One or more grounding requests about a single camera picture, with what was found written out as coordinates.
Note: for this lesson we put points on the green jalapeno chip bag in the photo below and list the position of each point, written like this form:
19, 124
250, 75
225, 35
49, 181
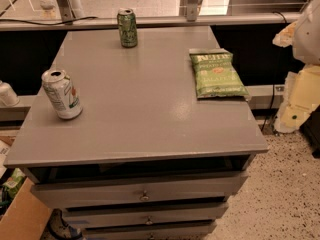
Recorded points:
215, 75

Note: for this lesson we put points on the green package in box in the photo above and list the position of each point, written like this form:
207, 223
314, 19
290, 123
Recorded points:
14, 183

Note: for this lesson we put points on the grey drawer cabinet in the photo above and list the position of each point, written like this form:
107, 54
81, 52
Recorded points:
141, 117

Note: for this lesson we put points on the middle grey drawer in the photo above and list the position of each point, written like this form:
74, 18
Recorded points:
146, 215

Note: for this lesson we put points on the white bottle at left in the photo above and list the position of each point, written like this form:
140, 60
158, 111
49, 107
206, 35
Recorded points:
7, 95

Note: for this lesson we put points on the green soda can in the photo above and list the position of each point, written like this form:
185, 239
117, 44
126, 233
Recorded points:
126, 21

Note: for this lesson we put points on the top grey drawer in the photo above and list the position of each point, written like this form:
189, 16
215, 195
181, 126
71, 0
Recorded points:
139, 190

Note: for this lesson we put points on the cardboard box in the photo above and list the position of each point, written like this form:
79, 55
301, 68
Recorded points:
26, 217

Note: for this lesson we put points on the bottom grey drawer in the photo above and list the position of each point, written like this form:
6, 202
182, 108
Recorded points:
162, 231

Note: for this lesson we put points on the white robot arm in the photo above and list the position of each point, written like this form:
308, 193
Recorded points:
306, 40

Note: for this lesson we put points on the white 7up can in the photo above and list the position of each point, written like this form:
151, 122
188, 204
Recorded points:
62, 94

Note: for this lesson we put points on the grey drawer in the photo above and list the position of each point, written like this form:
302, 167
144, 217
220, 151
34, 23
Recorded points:
146, 215
139, 190
162, 231

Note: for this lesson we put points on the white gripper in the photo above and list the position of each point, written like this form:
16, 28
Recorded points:
308, 39

